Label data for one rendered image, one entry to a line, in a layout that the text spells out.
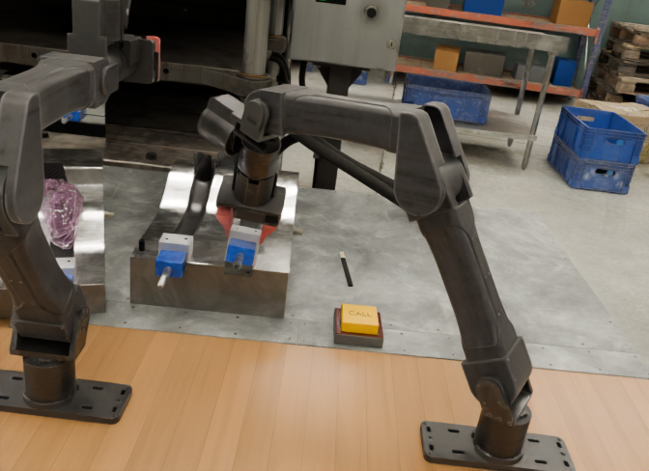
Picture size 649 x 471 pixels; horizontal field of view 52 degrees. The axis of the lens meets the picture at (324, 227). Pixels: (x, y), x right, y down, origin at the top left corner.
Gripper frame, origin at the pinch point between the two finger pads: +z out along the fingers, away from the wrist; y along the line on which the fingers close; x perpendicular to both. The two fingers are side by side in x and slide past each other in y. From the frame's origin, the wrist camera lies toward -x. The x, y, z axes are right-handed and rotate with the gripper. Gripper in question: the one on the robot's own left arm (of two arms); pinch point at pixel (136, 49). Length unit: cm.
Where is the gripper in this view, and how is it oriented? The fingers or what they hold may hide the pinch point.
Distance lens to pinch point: 115.0
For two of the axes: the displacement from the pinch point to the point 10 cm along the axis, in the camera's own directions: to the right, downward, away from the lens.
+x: -1.2, 9.1, 3.9
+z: 0.4, -3.9, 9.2
